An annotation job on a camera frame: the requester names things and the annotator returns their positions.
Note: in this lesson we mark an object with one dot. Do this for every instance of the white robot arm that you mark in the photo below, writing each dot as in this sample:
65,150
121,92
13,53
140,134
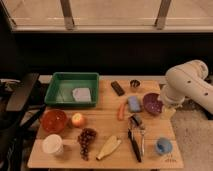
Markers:
187,80

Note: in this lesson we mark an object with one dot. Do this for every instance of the red yellow apple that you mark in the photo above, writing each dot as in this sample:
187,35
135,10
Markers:
78,120

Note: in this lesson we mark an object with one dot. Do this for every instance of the dark red grape bunch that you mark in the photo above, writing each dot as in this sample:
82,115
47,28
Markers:
85,138

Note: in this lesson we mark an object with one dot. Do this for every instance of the green plastic tray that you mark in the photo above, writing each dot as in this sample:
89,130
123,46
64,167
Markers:
59,92

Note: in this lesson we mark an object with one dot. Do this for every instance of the wooden cutting board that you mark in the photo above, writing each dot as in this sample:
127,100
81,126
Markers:
103,118

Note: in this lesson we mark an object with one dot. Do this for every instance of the blue sponge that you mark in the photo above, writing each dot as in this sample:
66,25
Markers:
134,105

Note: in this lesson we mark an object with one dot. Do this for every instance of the blue cup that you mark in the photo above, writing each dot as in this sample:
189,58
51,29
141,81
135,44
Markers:
163,146

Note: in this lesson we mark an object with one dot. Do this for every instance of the dark brown chocolate bar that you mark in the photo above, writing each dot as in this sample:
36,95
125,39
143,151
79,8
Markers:
117,88

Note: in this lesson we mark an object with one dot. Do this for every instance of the small metal cup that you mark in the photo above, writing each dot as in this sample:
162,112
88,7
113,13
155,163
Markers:
134,83

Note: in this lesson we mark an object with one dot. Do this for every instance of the orange translucent bowl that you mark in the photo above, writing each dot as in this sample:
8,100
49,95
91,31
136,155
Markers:
54,121

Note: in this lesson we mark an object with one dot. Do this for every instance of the purple bowl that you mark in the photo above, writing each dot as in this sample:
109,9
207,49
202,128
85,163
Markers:
151,104

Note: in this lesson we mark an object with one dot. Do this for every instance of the white paper cup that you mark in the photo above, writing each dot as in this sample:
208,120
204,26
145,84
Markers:
53,145

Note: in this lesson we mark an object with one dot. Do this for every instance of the yellow banana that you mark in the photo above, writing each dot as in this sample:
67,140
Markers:
109,147

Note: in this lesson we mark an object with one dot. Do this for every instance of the orange carrot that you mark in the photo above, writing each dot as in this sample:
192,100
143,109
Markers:
121,111

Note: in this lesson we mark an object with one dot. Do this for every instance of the black office chair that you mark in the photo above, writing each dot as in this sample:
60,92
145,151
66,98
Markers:
12,132

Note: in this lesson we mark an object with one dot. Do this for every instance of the grey cloth in tray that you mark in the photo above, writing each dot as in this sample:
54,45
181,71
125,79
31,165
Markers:
81,94

